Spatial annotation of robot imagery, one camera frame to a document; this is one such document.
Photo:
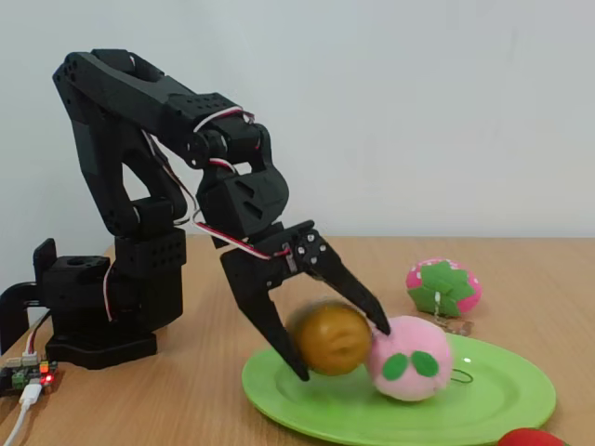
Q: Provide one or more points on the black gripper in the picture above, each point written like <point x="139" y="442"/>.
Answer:
<point x="260" y="269"/>

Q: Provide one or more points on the brown kiwi with sticker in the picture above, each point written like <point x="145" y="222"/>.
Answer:
<point x="330" y="344"/>

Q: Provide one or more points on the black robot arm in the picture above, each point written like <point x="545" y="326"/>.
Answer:
<point x="139" y="93"/>

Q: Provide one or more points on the green plastic plate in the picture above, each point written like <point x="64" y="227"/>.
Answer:
<point x="511" y="395"/>

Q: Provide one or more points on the pink peach plush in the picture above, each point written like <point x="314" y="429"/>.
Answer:
<point x="409" y="339"/>

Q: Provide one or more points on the pink strawberry plush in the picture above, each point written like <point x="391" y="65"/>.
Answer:
<point x="441" y="283"/>

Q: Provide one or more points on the red plush fruit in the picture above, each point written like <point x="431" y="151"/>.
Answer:
<point x="530" y="439"/>

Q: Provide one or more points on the black table clamp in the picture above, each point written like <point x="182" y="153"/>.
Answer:
<point x="14" y="306"/>

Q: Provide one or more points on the motor control board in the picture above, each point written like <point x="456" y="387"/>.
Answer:
<point x="18" y="376"/>

